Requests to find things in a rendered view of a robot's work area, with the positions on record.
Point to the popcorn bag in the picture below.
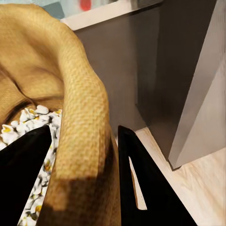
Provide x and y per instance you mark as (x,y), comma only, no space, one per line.
(43,62)

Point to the fridge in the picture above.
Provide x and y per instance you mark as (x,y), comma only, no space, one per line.
(189,107)

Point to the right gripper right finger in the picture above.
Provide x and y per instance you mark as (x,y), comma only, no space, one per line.
(164,208)

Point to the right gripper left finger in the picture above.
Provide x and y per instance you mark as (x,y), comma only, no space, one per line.
(20,164)

